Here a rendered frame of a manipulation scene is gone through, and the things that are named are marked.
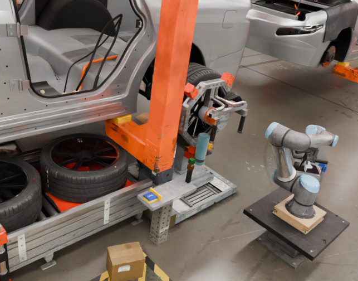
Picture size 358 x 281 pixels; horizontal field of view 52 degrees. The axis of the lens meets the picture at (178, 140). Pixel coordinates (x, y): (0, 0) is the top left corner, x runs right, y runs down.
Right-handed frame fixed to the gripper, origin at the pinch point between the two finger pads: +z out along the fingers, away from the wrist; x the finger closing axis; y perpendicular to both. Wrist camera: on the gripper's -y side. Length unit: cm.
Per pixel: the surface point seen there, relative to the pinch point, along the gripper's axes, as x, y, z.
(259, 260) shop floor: -21, -14, 74
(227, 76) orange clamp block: 5, -78, -52
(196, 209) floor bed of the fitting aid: 14, -67, 61
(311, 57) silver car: 221, 38, -130
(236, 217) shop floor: 22, -31, 59
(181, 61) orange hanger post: -52, -114, -47
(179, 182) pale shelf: -20, -90, 35
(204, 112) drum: -2, -88, -19
